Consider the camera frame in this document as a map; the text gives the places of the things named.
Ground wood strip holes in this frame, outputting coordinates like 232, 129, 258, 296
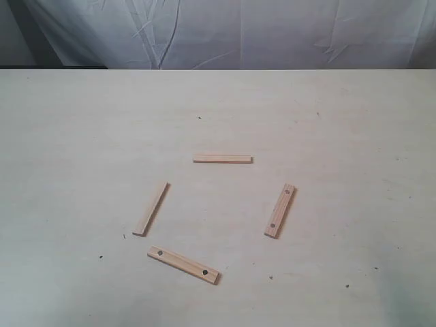
264, 183, 295, 239
147, 246, 221, 285

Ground plain wood strip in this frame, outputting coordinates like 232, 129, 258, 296
193, 155, 253, 164
132, 181, 170, 237

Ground wood strip holes bottom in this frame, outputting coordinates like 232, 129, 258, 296
147, 246, 221, 285

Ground plain wood strip top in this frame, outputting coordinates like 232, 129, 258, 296
193, 155, 253, 164

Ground white backdrop cloth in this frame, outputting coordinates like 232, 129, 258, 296
0, 0, 436, 71

